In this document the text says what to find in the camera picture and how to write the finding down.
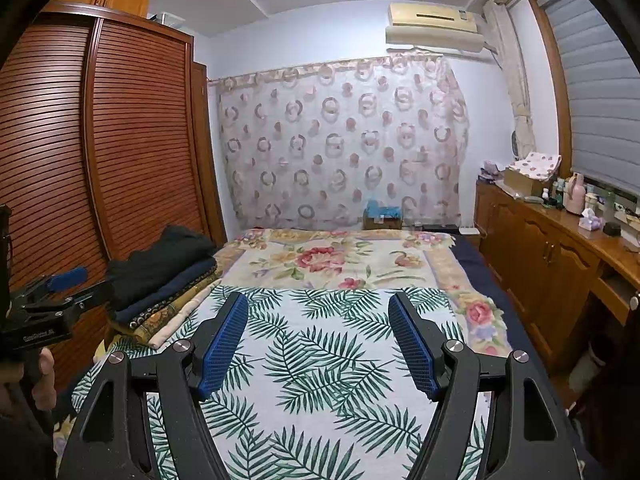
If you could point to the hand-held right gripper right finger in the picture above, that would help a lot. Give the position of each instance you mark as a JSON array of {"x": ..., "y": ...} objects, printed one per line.
[{"x": 415, "y": 350}]

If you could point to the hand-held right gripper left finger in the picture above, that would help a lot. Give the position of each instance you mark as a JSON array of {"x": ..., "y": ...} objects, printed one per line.
[{"x": 220, "y": 345}]

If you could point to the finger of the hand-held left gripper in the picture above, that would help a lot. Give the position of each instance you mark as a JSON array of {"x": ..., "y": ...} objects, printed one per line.
[
  {"x": 92, "y": 292},
  {"x": 67, "y": 278}
]

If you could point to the black printed t-shirt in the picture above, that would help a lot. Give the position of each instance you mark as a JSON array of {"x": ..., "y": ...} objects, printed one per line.
[{"x": 165, "y": 255}]

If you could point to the stack of folded clothes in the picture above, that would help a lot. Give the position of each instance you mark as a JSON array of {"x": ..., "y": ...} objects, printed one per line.
[{"x": 170, "y": 324}]

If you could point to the person's left hand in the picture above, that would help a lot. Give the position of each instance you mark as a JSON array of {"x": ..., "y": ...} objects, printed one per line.
[{"x": 45, "y": 380}]

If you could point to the dark dotted-trim garment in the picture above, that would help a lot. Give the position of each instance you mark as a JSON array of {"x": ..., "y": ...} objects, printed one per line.
[{"x": 142, "y": 319}]

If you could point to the palm leaf bedsheet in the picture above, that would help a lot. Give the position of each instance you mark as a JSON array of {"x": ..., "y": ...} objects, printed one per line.
[{"x": 310, "y": 360}]

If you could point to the navy mattress sheet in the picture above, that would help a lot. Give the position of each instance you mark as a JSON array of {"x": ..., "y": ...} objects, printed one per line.
[{"x": 490, "y": 270}]

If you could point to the floral blanket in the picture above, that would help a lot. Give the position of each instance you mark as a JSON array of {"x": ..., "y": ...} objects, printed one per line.
[{"x": 330, "y": 260}]

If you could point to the small brown box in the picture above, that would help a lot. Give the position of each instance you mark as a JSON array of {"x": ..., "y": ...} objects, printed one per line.
[{"x": 382, "y": 224}]

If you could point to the blue cloth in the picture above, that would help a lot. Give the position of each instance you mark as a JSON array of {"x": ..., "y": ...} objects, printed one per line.
[{"x": 382, "y": 208}]

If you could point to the wooden louvered wardrobe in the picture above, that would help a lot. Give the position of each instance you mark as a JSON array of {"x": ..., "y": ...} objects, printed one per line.
[{"x": 135, "y": 135}]

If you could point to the wooden sideboard cabinet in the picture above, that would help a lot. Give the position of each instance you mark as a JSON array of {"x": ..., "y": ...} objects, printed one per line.
[{"x": 545, "y": 255}]

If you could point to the pink pouch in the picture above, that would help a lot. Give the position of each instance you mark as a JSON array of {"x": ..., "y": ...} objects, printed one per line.
[{"x": 491, "y": 169}]

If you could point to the cardboard box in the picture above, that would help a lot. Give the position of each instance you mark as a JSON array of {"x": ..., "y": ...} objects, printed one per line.
[{"x": 520, "y": 181}]

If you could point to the purple tissue pack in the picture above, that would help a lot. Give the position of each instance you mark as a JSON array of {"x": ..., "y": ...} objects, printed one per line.
[{"x": 589, "y": 220}]

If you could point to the circle-patterned sheer curtain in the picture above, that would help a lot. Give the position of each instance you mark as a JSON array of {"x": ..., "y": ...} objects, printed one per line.
[{"x": 340, "y": 145}]

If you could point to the white bottle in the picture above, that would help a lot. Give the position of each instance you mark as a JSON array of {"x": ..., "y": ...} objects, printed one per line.
[{"x": 562, "y": 187}]

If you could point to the floral cloth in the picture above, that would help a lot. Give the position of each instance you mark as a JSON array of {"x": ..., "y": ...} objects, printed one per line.
[{"x": 535, "y": 162}]

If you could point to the pink thermos bottle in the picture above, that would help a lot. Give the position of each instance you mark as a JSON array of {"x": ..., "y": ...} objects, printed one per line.
[{"x": 575, "y": 195}]

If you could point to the small desk fan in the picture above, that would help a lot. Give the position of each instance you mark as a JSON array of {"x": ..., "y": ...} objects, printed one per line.
[{"x": 516, "y": 142}]

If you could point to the green bottle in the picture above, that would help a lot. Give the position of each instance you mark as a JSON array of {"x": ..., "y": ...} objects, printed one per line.
[{"x": 609, "y": 205}]

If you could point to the white storage box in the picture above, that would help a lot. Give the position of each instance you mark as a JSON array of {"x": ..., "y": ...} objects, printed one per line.
[{"x": 165, "y": 17}]

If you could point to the tied beige curtain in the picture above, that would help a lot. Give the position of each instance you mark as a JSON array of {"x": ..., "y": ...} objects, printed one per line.
[{"x": 512, "y": 75}]

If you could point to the grey window blind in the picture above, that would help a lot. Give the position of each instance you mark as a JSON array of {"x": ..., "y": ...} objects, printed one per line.
[{"x": 595, "y": 95}]

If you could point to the wooden window frame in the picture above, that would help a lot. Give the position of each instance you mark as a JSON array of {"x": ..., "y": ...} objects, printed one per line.
[{"x": 550, "y": 80}]

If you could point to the beige wall air conditioner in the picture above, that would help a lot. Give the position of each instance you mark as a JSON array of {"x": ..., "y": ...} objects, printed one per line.
[{"x": 430, "y": 22}]

